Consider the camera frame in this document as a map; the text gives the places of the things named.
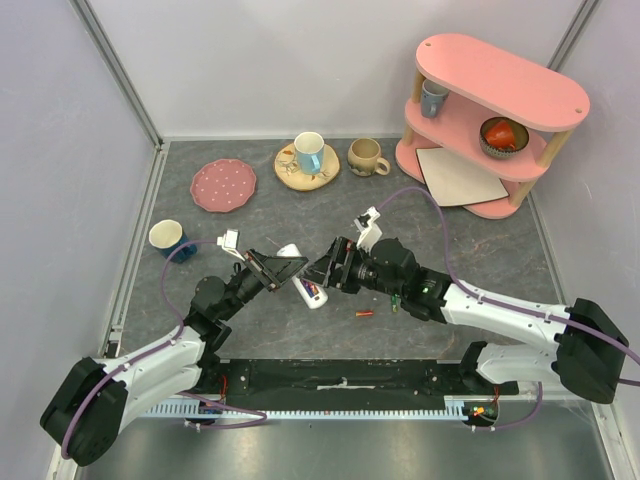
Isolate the red cup in bowl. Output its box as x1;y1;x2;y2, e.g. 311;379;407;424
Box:
484;120;516;150

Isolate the beige ceramic mug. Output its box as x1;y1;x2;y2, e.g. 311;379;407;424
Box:
347;138;391;177

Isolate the beige floral saucer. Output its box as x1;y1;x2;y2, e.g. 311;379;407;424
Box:
273;141;342;192

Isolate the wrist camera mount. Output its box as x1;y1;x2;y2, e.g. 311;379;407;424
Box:
354;206;382;253
216;229;245;261

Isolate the white slotted cable duct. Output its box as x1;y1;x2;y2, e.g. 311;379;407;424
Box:
142;397;498;423

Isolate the left aluminium frame post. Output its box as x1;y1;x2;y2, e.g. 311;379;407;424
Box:
69;0;166;149

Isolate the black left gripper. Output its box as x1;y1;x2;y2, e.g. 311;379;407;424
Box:
219;246;308;321

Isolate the white square mat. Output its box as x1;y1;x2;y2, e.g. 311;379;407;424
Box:
416;148;508;207

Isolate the patterned dark bowl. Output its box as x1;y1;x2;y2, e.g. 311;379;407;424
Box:
479;117;530;160

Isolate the dark blue mug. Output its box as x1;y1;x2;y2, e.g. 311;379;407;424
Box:
148;219;198;264

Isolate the pink three-tier shelf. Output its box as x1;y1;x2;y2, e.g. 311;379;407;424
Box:
395;33;590;220

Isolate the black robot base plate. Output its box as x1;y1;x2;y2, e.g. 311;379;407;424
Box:
190;359;519;411

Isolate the grey blue shelf mug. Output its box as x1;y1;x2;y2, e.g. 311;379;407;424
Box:
421;79;449;118

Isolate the light blue mug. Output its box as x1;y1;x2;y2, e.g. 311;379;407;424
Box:
294;132;325;175

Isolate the aluminium frame post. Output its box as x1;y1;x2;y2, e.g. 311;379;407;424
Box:
547;0;601;72
69;0;166;149

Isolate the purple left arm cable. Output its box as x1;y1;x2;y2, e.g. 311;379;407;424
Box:
60;238;269;460

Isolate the pink dotted plate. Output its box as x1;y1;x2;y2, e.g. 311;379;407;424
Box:
190;158;257;213

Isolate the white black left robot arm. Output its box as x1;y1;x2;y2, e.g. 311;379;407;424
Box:
40;249;308;466

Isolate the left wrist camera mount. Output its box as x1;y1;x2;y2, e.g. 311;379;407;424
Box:
216;229;245;261

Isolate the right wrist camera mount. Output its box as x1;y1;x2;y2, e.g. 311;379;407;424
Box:
354;206;382;253

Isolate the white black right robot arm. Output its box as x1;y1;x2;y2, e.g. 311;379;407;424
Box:
302;237;629;404

